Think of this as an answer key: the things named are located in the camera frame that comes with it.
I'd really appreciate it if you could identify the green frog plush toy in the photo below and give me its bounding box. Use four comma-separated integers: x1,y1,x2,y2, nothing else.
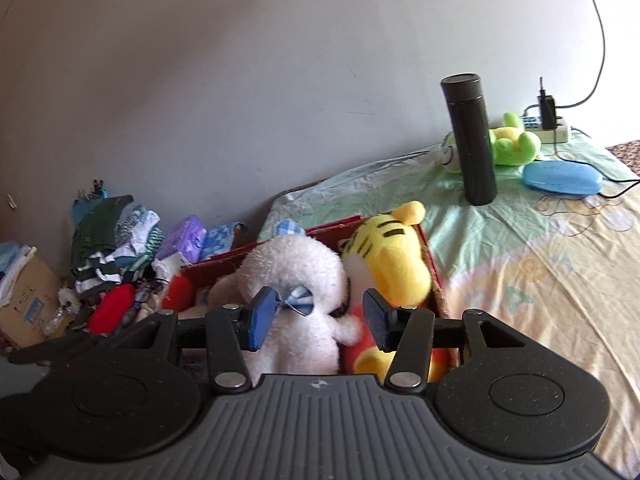
442,111,543,173

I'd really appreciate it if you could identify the black charger cable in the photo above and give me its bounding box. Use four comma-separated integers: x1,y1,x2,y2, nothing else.
537,77,640,198

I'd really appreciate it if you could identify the black thermos bottle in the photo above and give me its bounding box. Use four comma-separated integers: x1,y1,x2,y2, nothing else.
440,73,497,207

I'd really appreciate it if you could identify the brown patterned blanket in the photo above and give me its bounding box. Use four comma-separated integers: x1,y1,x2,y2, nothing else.
605,139,640,167

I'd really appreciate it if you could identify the cartoon printed bedsheet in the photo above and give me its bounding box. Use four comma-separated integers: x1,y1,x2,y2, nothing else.
257,127,640,471

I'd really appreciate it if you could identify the pile of clothes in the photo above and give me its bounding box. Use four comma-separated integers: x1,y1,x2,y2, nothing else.
65,180,248,333

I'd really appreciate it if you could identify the brown cardboard box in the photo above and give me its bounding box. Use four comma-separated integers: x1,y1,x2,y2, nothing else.
0,255,76,348

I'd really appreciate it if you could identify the black charger plug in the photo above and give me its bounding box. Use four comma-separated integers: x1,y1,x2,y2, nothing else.
537,89,558,131

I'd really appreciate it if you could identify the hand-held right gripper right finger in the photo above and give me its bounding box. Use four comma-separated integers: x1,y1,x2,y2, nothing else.
362,288,526,393

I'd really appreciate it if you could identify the blue glasses case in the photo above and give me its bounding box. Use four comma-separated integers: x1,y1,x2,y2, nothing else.
522,160,603,196

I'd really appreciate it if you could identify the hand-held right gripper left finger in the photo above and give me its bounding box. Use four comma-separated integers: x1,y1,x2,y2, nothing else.
127,286,278,395

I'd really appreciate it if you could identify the grey power cable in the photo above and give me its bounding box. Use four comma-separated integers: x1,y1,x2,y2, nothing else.
555,0,607,109

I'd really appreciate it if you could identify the white power strip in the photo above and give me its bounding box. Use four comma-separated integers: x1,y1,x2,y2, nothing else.
520,115,572,144

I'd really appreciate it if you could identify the purple plastic packet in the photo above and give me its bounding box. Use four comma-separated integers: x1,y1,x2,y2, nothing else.
155,215,207,263

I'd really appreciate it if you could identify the yellow tiger plush toy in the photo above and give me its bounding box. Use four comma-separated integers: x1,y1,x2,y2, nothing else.
339,201,451,386

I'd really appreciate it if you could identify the red cardboard box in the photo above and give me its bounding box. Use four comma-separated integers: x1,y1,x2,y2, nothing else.
160,215,463,376

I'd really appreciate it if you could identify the white plush dog blue bow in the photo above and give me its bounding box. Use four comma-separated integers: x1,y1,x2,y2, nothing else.
207,220,361,376

